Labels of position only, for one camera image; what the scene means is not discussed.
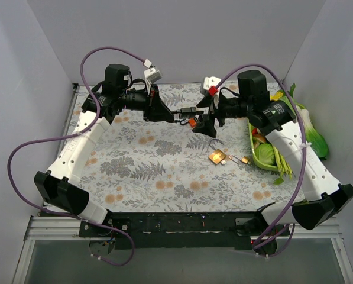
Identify orange black padlock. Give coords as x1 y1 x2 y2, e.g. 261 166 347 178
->
179 118 199 128

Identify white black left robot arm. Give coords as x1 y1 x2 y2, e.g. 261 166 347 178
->
34 64 174 237

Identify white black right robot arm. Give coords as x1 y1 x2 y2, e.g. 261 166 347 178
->
193 70 353 235

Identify large brass padlock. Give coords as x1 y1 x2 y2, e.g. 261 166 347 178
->
209 138 226 166

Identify small brass padlock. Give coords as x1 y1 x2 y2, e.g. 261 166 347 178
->
229 155 251 165

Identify floral patterned mat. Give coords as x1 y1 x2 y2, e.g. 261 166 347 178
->
44 82 319 213

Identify yellow-leaf napa cabbage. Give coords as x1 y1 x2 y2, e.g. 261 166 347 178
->
270 91 284 101

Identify round green cabbage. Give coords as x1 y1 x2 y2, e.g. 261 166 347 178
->
254 143 276 166

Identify green napa cabbage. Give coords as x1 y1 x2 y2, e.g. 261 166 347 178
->
279 95 294 111

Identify green plastic basket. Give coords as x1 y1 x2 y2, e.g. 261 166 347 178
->
248 103 326 172

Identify green celery stalks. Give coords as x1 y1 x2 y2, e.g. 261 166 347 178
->
273 146 293 185

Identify bok choy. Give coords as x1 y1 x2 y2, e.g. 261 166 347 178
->
299 109 329 160

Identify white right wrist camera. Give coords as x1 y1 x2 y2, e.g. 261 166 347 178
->
200 76 221 96

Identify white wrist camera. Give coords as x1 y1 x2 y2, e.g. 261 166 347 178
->
143 59 163 85
200 76 221 96

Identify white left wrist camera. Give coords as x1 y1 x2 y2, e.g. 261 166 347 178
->
143 59 163 85

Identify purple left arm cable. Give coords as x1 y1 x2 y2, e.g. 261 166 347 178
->
7 46 135 266

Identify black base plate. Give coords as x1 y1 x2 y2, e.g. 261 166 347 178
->
79 211 268 250

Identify aluminium frame rail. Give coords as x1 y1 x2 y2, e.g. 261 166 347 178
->
13 212 353 283

